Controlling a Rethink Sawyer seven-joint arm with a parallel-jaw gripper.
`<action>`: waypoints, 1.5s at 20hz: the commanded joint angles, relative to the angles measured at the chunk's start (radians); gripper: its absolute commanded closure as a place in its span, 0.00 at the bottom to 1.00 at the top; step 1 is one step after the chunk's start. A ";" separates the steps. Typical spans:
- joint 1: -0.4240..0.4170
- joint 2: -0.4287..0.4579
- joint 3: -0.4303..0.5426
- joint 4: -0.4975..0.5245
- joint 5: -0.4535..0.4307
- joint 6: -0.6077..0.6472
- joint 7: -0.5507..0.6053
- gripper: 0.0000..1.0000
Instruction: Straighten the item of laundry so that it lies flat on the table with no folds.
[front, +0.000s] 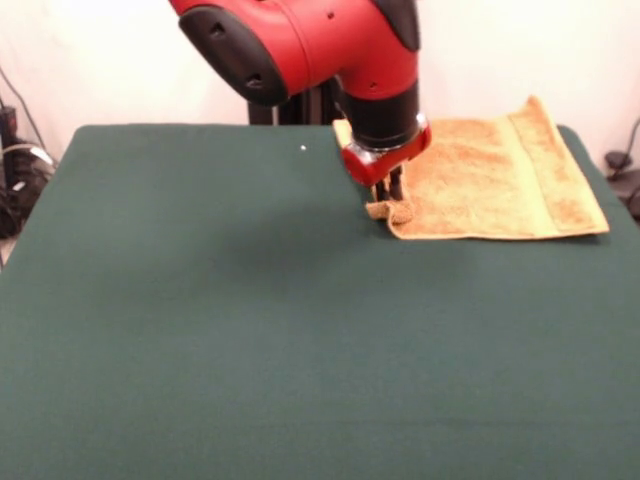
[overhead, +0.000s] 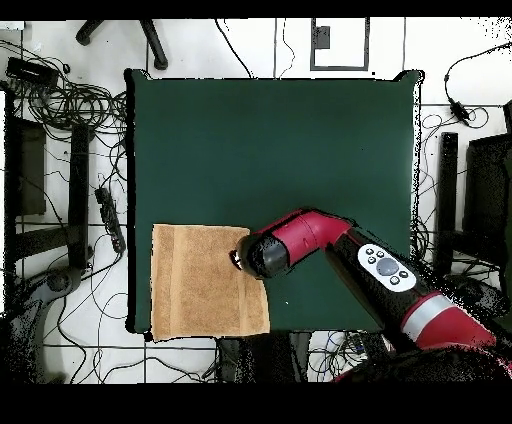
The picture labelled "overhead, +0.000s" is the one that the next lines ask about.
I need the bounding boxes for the black tripod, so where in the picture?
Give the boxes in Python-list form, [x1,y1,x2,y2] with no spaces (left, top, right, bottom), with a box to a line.
[75,18,169,71]

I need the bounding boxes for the black power adapter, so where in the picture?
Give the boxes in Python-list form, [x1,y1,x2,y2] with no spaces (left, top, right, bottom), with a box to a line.
[448,97,472,126]

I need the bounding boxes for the dark green table cloth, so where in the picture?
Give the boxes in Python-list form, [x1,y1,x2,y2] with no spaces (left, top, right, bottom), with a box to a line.
[124,66,425,335]

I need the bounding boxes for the grey floor frame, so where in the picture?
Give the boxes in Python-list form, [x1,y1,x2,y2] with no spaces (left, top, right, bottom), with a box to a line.
[310,17,370,72]

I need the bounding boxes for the tangled black cables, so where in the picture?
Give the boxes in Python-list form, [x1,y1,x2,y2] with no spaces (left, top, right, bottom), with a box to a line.
[0,39,129,161]

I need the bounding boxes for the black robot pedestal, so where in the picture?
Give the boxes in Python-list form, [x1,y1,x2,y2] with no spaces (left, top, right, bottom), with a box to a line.
[217,331,312,383]

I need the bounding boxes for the black power strip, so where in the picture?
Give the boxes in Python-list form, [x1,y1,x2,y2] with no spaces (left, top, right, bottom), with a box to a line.
[349,331,391,361]
[94,186,127,255]

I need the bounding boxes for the dark grey floor plate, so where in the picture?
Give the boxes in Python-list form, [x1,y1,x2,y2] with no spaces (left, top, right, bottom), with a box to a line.
[312,25,332,50]

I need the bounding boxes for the black round device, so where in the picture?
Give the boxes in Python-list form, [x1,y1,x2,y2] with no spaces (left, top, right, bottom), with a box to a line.
[45,266,84,295]

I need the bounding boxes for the black box device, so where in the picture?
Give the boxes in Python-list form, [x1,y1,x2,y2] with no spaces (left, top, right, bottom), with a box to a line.
[5,56,60,88]

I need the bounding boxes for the black metal frame stand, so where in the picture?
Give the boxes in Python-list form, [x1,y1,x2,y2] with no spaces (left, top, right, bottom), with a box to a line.
[435,99,512,273]
[2,81,95,281]

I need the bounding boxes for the orange terry towel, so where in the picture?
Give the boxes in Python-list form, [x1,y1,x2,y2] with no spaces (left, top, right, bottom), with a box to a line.
[150,223,272,344]

